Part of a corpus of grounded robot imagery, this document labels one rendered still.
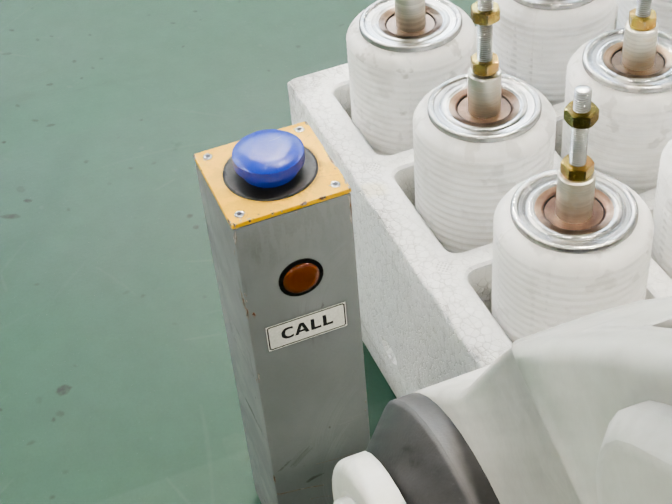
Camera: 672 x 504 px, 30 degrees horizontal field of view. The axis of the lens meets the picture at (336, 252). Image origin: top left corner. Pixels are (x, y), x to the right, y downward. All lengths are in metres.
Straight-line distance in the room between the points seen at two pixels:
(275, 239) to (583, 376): 0.42
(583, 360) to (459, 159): 0.55
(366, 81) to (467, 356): 0.24
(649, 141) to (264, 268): 0.31
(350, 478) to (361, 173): 0.44
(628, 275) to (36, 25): 0.91
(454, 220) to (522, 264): 0.12
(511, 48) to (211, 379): 0.35
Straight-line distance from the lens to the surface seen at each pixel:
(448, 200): 0.84
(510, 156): 0.82
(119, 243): 1.16
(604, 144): 0.88
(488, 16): 0.80
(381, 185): 0.90
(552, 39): 0.95
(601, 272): 0.74
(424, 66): 0.90
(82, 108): 1.34
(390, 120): 0.93
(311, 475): 0.84
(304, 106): 0.98
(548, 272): 0.74
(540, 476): 0.42
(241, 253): 0.68
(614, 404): 0.27
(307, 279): 0.71
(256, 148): 0.69
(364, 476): 0.50
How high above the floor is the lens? 0.75
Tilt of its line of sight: 42 degrees down
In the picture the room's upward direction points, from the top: 5 degrees counter-clockwise
